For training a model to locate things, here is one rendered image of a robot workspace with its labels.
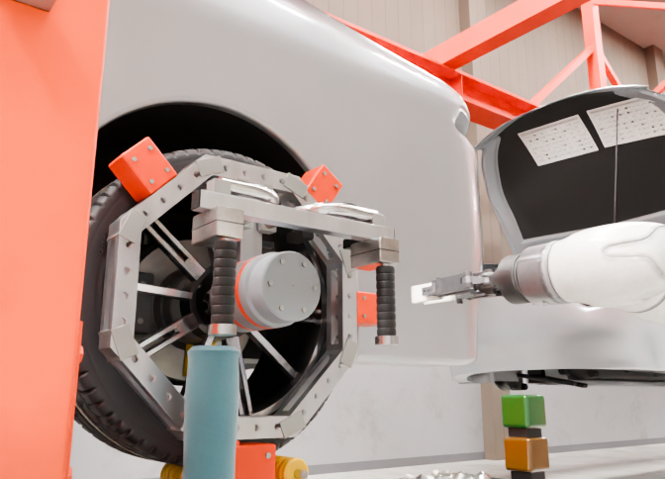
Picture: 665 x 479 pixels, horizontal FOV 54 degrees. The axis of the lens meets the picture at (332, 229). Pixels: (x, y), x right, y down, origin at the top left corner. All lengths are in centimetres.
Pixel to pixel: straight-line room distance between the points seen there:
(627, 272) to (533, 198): 401
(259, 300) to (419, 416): 565
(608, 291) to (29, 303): 69
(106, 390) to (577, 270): 82
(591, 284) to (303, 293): 51
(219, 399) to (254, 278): 22
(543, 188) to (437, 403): 293
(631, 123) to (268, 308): 347
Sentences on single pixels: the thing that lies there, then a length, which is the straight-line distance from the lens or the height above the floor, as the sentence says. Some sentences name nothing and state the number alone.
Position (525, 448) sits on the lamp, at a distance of 85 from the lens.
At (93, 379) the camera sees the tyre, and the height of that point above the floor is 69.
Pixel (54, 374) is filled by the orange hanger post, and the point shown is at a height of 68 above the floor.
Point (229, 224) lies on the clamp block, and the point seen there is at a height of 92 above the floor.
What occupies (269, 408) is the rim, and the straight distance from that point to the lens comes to 141.
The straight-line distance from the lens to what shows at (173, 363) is 150.
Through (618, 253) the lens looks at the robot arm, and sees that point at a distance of 89.
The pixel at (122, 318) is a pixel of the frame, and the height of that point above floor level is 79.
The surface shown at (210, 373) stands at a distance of 111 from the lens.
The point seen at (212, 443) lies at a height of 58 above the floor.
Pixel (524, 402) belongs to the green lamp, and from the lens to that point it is 84.
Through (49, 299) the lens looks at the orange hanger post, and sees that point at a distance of 77.
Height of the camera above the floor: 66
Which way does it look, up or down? 14 degrees up
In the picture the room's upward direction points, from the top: straight up
